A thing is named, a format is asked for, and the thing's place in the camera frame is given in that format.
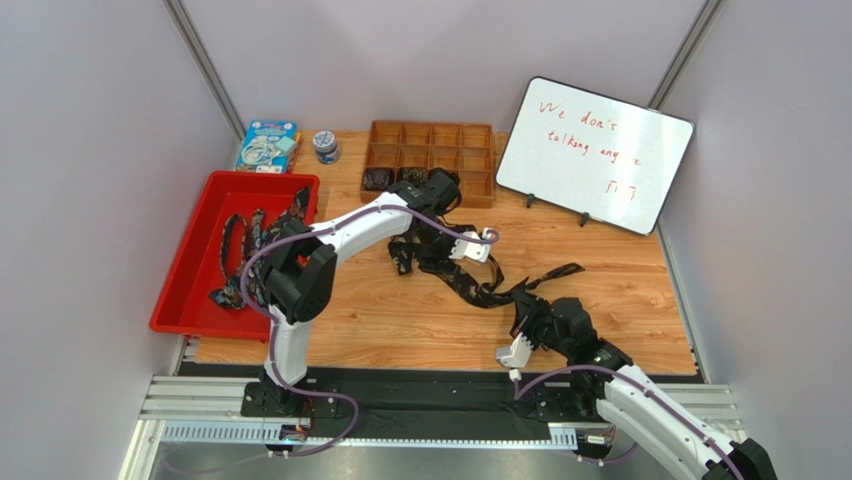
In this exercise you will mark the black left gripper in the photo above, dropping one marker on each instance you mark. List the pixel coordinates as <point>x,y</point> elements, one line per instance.
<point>438,235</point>

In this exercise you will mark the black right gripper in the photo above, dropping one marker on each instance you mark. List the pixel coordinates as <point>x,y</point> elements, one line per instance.
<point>530,316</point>

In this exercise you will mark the black floral necktie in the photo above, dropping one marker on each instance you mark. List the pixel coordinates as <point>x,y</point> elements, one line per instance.
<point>481,295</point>

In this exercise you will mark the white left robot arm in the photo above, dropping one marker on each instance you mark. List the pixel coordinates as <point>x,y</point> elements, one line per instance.
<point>297,271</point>

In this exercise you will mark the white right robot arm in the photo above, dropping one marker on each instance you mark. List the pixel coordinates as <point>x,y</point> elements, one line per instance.
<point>606,383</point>

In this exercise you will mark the dark patterned rolled tie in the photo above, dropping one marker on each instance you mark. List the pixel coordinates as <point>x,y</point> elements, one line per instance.
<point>416,176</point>

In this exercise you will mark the dark blue rolled tie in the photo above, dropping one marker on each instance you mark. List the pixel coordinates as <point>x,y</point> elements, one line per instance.
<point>376,179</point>

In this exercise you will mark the wooden compartment organizer box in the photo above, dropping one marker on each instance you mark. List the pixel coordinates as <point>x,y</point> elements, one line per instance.
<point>460,149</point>

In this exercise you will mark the small blue white jar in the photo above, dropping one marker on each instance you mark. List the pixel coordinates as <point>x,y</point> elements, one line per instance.
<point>326,147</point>

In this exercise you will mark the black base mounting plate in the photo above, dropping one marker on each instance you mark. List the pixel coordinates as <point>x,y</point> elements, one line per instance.
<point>388,404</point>

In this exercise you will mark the whiteboard with red writing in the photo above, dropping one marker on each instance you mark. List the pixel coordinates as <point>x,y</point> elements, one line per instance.
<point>592,154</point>

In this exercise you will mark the blue picture box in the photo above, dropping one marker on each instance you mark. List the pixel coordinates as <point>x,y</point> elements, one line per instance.
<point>269,146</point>

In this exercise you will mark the blue floral necktie in tray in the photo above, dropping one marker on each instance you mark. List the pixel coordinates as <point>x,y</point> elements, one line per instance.
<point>256,234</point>

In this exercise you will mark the red plastic tray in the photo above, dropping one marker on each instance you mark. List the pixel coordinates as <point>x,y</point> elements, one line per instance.
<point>183,307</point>

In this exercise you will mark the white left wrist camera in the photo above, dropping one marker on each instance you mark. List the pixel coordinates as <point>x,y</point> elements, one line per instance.
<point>473,246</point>

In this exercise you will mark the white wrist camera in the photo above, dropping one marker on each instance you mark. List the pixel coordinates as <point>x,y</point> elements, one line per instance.
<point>473,246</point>
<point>517,354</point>

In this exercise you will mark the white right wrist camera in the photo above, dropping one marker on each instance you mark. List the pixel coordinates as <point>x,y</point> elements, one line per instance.
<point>517,354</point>

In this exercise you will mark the aluminium frame rail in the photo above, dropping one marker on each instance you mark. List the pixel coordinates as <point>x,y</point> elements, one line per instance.
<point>208,408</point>

